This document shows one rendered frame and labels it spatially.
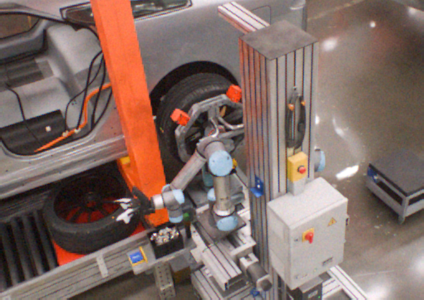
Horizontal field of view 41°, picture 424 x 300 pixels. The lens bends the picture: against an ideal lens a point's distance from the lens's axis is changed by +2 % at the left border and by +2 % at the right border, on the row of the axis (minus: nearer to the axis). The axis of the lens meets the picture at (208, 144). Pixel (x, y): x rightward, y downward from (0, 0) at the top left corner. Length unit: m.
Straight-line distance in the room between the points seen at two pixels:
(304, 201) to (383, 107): 2.87
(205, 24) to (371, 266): 2.01
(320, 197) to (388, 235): 1.60
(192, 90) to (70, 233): 1.25
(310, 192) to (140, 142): 1.04
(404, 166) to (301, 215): 1.80
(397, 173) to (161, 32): 2.00
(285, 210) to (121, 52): 1.15
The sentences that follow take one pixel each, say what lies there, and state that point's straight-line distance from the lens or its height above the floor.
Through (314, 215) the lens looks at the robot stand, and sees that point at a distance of 2.71.
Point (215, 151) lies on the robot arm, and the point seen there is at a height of 1.46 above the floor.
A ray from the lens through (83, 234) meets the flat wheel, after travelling 3.84.
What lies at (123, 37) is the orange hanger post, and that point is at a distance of 2.87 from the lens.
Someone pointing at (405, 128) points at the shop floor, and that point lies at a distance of 5.29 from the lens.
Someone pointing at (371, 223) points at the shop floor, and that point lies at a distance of 4.39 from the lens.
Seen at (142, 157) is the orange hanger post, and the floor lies 1.11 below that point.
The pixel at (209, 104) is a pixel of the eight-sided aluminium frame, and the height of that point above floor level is 1.12.
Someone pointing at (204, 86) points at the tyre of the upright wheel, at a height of 1.18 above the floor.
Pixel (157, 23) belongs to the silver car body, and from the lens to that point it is 3.53.
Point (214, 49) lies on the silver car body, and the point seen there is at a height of 1.35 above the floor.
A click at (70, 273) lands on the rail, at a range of 3.85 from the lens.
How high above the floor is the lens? 3.20
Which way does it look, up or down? 39 degrees down
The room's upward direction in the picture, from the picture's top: 7 degrees counter-clockwise
